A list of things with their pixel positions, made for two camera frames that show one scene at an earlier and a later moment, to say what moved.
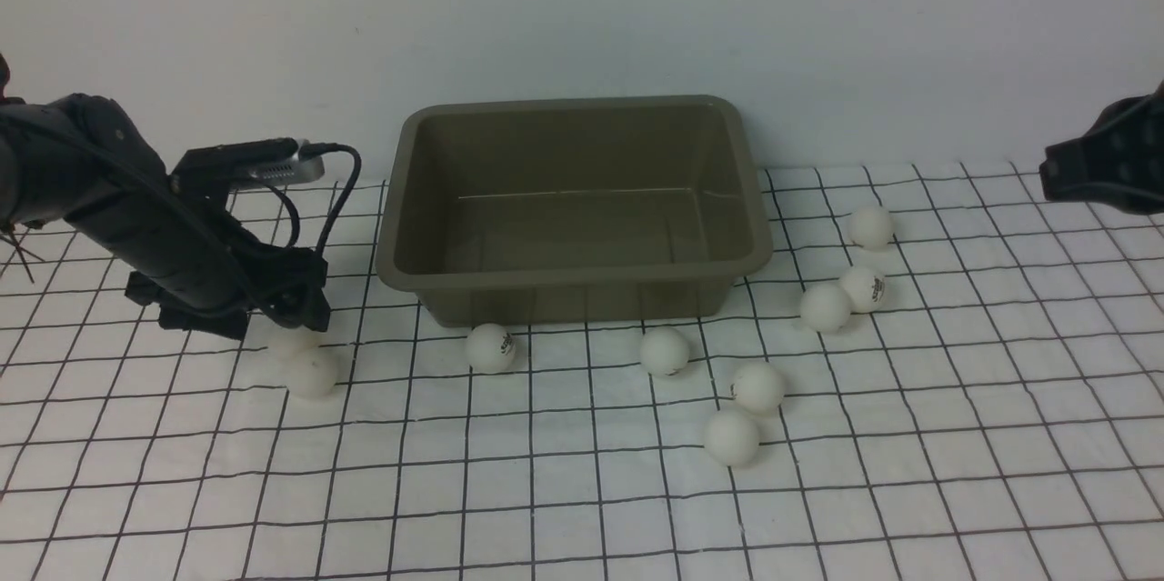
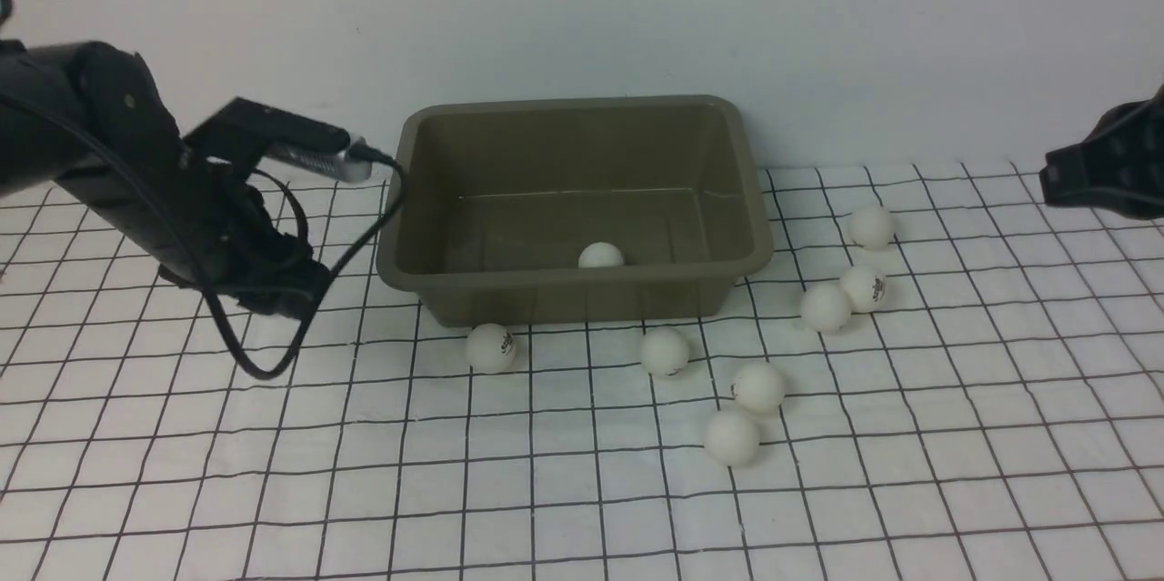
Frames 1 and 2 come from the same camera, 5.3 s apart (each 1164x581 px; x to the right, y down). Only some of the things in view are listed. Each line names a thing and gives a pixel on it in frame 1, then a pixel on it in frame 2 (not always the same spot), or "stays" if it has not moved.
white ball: (665, 351) stays
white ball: (295, 345) -> (600, 255)
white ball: (731, 439) stays
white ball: (825, 307) stays
